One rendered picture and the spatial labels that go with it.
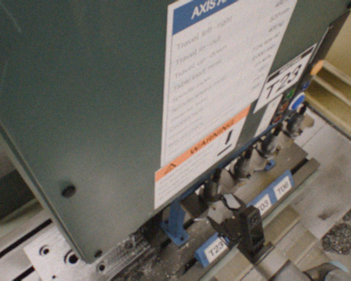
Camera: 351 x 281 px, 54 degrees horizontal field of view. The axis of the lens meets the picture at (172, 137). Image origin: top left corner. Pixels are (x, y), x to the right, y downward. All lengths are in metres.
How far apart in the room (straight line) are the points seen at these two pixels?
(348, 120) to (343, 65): 0.24
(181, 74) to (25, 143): 0.13
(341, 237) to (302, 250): 0.22
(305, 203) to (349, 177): 0.21
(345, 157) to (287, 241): 0.43
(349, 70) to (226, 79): 1.14
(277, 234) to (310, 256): 0.15
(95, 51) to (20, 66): 0.04
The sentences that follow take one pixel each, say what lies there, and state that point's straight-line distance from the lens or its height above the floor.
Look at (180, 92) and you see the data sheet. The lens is 0.29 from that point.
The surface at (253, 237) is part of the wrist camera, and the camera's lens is 0.85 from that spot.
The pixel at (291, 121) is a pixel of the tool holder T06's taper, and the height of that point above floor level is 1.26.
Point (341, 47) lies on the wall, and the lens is 1.43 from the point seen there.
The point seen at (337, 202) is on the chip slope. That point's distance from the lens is 1.55.
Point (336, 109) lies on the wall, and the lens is 1.58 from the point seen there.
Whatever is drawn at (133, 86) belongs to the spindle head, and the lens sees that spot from 0.24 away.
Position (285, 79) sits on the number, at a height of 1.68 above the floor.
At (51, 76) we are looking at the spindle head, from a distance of 0.20.
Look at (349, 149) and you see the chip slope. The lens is 1.61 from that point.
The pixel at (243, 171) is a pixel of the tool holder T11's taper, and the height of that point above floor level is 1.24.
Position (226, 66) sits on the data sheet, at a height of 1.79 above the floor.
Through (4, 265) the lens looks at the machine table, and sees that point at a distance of 1.23.
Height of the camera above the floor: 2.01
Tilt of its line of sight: 56 degrees down
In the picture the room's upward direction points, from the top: 5 degrees clockwise
